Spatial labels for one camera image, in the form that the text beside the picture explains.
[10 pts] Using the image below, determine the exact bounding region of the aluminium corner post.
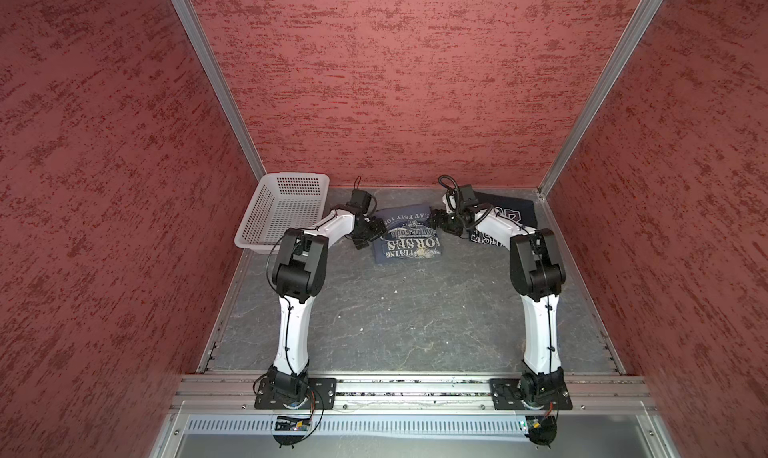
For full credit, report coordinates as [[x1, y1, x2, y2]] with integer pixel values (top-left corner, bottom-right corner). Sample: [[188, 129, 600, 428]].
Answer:
[[538, 0, 665, 200], [170, 0, 266, 180]]

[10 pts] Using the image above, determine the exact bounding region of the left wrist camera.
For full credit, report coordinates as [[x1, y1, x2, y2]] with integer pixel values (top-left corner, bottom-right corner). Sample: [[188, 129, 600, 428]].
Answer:
[[345, 188, 373, 216]]

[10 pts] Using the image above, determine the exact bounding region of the aluminium corner post right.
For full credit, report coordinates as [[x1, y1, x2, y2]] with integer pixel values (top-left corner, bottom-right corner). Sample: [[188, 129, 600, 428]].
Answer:
[[538, 0, 665, 200]]

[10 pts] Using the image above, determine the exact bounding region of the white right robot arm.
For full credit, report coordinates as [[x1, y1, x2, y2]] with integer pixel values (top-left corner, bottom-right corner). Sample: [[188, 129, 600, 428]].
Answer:
[[428, 208, 566, 409]]

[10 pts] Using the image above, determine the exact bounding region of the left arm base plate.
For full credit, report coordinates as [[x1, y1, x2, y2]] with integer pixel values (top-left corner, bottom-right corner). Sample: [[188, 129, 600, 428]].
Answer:
[[254, 376, 338, 411]]

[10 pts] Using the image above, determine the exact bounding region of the aluminium front rail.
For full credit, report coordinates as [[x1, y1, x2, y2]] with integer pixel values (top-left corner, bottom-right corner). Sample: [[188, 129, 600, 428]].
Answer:
[[170, 371, 658, 415]]

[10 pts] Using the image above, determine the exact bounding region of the circuit board with wires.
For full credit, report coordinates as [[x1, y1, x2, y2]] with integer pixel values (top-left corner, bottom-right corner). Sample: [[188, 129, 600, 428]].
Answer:
[[272, 415, 316, 448], [526, 415, 558, 447]]

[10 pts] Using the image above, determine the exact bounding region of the right circuit board with wires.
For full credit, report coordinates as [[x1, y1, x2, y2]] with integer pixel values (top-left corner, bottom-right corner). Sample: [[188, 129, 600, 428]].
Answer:
[[526, 415, 558, 447]]

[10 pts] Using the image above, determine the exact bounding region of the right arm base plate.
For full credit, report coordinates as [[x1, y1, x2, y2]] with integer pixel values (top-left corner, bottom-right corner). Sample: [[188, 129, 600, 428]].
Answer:
[[489, 373, 573, 412]]

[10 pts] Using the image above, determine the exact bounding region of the aluminium corner post left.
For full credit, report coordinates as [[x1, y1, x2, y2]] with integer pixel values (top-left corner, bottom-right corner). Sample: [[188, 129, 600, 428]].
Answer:
[[170, 0, 266, 180]]

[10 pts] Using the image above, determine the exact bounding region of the slotted white cable duct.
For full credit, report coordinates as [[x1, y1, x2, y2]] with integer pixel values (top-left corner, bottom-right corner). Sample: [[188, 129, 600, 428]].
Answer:
[[184, 415, 527, 441]]

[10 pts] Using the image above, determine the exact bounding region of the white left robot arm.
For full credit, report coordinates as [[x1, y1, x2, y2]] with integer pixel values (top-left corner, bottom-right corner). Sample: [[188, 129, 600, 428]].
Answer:
[[267, 208, 386, 408]]

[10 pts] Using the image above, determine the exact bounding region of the navy tank top red trim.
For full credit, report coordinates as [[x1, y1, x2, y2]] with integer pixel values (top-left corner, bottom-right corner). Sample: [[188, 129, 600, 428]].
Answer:
[[468, 192, 538, 247]]

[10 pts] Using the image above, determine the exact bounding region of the white plastic laundry basket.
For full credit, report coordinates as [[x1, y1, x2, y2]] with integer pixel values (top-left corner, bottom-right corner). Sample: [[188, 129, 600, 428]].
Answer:
[[234, 172, 330, 254]]

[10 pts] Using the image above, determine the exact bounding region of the grey-blue tank top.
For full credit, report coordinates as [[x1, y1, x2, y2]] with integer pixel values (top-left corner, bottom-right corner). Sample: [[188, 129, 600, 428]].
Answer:
[[373, 204, 443, 264]]

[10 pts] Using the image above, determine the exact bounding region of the left circuit board with wires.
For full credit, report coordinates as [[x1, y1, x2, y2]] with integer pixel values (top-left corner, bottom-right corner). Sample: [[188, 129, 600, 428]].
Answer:
[[272, 415, 316, 448]]

